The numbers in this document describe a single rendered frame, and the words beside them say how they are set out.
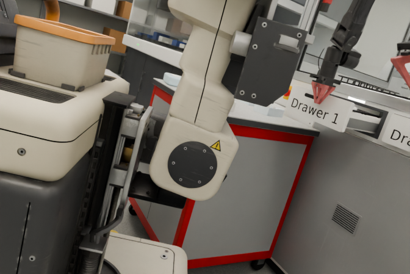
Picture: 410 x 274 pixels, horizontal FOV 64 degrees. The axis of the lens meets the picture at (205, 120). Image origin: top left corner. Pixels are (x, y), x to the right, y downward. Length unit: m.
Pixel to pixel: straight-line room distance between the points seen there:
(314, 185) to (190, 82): 1.05
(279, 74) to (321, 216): 1.01
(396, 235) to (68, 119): 1.18
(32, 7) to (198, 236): 4.18
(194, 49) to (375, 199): 0.98
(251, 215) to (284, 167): 0.26
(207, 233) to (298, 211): 0.47
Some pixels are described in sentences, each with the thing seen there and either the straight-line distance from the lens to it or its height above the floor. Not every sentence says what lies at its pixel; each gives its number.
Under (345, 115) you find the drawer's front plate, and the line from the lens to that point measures 1.23.
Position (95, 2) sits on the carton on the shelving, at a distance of 4.76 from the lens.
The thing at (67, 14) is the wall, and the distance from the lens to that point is 5.11.
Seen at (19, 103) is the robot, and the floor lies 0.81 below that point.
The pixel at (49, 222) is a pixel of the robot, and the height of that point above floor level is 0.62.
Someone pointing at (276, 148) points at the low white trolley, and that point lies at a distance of 1.42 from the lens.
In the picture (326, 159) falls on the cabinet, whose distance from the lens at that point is 1.54.
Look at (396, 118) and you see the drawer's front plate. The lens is 1.38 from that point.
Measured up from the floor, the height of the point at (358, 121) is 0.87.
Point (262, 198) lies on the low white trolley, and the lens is 1.50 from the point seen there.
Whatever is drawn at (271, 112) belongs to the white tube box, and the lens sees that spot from 1.50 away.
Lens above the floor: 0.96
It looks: 11 degrees down
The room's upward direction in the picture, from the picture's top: 16 degrees clockwise
